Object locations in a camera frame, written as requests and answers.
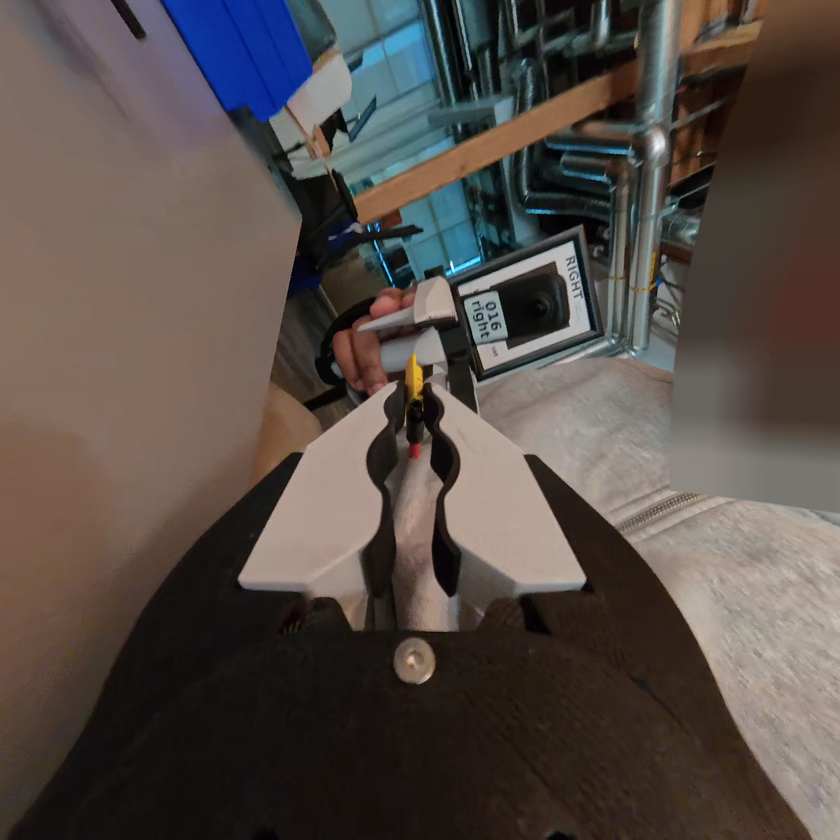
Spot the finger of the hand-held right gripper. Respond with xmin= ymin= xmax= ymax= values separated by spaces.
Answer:
xmin=379 ymin=328 xmax=448 ymax=376
xmin=357 ymin=276 xmax=458 ymax=333

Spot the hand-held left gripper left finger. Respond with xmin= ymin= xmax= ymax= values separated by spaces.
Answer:
xmin=238 ymin=381 xmax=403 ymax=631

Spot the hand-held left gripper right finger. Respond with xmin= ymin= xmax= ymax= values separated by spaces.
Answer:
xmin=423 ymin=382 xmax=587 ymax=630

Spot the yellow lego connector piece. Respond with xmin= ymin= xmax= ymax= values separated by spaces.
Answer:
xmin=403 ymin=353 xmax=427 ymax=460

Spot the person's right hand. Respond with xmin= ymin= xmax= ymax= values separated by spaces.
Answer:
xmin=331 ymin=289 xmax=418 ymax=396

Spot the wooden beam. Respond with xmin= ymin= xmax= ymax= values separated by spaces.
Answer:
xmin=354 ymin=18 xmax=765 ymax=225

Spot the person's grey sweatshirt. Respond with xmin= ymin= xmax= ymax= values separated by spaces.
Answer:
xmin=387 ymin=357 xmax=840 ymax=840

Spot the silver metal pipe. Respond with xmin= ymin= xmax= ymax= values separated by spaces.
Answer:
xmin=604 ymin=0 xmax=686 ymax=358

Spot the blue plastic bin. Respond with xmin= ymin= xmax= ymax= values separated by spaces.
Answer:
xmin=161 ymin=0 xmax=313 ymax=123

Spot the flexible metal duct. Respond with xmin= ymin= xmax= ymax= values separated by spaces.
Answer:
xmin=512 ymin=58 xmax=632 ymax=225

